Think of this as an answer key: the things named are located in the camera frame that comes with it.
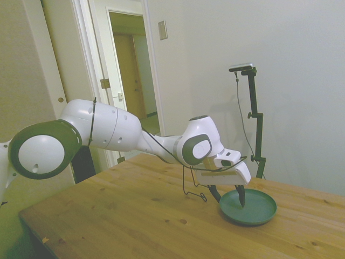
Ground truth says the black wire plate stand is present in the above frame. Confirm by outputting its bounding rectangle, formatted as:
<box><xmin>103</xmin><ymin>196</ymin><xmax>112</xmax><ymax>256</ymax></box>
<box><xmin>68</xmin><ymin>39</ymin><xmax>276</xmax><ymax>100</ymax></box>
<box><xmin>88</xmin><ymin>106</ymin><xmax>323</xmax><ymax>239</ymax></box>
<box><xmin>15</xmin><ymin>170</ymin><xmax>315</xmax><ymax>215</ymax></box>
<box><xmin>182</xmin><ymin>165</ymin><xmax>209</xmax><ymax>202</ymax></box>

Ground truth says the black clamp camera stand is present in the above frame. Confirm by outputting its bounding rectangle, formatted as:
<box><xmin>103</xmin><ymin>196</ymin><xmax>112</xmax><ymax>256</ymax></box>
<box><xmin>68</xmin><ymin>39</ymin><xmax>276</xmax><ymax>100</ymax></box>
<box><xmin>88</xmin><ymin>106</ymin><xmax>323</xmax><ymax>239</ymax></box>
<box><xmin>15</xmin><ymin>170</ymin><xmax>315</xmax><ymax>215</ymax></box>
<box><xmin>239</xmin><ymin>69</ymin><xmax>267</xmax><ymax>179</ymax></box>

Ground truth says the grey exterior camera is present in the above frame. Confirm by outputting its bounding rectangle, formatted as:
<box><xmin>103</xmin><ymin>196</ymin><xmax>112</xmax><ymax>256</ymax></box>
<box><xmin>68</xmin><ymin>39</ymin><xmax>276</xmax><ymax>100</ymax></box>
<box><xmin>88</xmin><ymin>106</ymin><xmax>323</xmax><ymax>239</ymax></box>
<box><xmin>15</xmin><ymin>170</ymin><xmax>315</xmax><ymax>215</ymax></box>
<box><xmin>228</xmin><ymin>62</ymin><xmax>254</xmax><ymax>73</ymax></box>

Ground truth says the brown wooden door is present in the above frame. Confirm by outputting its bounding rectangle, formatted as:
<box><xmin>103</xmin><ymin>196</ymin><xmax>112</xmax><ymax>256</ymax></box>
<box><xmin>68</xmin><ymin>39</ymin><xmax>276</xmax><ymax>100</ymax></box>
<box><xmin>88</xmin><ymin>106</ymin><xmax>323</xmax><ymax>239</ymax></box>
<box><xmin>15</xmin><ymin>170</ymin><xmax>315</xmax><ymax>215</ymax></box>
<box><xmin>113</xmin><ymin>32</ymin><xmax>148</xmax><ymax>120</ymax></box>

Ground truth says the white door frame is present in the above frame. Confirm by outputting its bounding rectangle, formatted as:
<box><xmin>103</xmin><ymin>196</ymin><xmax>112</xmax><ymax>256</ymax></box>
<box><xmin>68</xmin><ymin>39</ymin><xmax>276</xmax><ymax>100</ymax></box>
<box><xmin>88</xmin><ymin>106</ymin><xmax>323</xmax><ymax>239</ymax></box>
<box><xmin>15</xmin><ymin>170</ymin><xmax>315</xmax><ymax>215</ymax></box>
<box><xmin>88</xmin><ymin>0</ymin><xmax>167</xmax><ymax>165</ymax></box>

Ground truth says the green round plate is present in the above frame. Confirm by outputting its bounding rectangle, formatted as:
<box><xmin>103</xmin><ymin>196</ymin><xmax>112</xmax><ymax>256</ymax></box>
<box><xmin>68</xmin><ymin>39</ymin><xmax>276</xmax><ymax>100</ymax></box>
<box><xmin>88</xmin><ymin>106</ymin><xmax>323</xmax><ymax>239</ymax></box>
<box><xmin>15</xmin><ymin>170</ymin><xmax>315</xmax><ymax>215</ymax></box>
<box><xmin>218</xmin><ymin>188</ymin><xmax>278</xmax><ymax>227</ymax></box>

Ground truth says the beige light switch plate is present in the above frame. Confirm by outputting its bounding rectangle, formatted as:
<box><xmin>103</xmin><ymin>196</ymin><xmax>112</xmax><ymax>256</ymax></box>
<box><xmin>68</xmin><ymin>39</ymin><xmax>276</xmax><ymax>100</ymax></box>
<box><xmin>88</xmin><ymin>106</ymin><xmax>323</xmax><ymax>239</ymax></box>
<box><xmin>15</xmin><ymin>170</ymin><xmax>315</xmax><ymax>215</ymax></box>
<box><xmin>157</xmin><ymin>20</ymin><xmax>168</xmax><ymax>41</ymax></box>

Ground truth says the beige partition panel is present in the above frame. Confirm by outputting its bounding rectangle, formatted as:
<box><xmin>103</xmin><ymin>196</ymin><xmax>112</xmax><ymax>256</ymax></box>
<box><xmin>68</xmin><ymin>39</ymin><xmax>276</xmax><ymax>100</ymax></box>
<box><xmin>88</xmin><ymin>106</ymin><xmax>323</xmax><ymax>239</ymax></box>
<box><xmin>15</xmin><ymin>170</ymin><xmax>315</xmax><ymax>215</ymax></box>
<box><xmin>0</xmin><ymin>0</ymin><xmax>75</xmax><ymax>187</ymax></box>

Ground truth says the black box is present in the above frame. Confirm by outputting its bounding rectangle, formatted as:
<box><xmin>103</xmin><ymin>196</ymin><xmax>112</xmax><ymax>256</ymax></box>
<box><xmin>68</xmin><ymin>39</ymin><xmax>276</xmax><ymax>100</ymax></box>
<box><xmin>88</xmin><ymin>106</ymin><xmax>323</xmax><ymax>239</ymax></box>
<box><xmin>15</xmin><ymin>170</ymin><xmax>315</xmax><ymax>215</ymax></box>
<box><xmin>71</xmin><ymin>145</ymin><xmax>96</xmax><ymax>185</ymax></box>

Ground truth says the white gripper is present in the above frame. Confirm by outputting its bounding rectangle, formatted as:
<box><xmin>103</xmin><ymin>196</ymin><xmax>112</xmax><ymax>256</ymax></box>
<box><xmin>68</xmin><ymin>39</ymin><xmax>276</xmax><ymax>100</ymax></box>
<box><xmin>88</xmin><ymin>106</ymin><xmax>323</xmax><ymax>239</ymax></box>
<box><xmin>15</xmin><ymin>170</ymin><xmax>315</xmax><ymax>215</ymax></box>
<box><xmin>196</xmin><ymin>161</ymin><xmax>252</xmax><ymax>208</ymax></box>

